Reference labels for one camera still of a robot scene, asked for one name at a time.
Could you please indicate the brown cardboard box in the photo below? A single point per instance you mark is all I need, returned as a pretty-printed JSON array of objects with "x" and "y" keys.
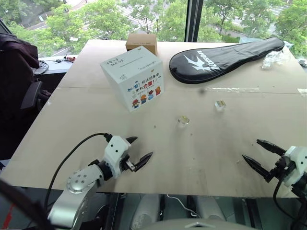
[{"x": 142, "y": 42}]

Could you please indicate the grey rounded robot torso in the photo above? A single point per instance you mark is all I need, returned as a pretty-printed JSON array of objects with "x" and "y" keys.
[{"x": 199, "y": 224}]

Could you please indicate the white printed cardboard box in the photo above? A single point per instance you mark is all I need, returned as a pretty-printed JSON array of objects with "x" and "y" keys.
[{"x": 130, "y": 72}]

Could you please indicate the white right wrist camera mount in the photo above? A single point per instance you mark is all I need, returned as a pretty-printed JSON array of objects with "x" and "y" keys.
[{"x": 297, "y": 163}]

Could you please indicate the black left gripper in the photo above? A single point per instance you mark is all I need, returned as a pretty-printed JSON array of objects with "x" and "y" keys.
[{"x": 128, "y": 164}]

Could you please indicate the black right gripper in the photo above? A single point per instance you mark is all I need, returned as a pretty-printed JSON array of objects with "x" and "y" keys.
[{"x": 283, "y": 167}]

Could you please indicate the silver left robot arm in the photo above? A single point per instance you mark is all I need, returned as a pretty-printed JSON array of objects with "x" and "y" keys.
[{"x": 79, "y": 191}]

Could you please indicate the black racket bag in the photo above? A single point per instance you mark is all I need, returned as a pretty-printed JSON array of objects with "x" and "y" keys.
[{"x": 216, "y": 62}]

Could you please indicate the crumpled clear plastic bag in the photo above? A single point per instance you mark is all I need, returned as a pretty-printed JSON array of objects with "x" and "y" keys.
[{"x": 273, "y": 60}]

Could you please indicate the black window frame post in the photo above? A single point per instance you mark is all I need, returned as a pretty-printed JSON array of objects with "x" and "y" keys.
[{"x": 192, "y": 20}]

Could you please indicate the black office chair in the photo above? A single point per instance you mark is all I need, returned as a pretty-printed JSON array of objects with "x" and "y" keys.
[{"x": 31, "y": 95}]

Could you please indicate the dark jacket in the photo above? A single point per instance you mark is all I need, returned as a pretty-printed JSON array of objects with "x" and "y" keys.
[{"x": 14, "y": 62}]

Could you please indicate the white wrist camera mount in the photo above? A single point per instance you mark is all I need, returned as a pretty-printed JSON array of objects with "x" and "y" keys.
[
  {"x": 116, "y": 153},
  {"x": 297, "y": 163}
]

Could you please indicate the small clear cube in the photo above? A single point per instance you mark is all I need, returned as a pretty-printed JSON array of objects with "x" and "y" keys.
[
  {"x": 220, "y": 105},
  {"x": 183, "y": 121}
]

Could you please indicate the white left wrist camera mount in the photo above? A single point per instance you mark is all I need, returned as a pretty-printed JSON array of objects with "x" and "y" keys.
[{"x": 116, "y": 153}]

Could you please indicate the white side desk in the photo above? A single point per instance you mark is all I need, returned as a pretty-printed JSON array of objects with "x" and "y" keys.
[{"x": 52, "y": 67}]

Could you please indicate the small red tool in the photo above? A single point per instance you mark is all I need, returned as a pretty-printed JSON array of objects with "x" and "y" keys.
[{"x": 69, "y": 59}]

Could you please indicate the grey rounded robot leg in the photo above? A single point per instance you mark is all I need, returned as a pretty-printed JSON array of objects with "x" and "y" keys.
[
  {"x": 208, "y": 209},
  {"x": 145, "y": 210}
]

